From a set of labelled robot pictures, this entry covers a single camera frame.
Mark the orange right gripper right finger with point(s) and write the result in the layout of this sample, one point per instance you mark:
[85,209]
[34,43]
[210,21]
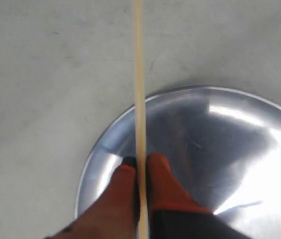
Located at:
[173,212]

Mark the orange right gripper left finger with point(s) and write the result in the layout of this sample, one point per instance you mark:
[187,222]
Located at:
[115,214]

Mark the round stainless steel plate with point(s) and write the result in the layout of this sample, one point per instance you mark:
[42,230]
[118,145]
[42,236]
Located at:
[224,147]

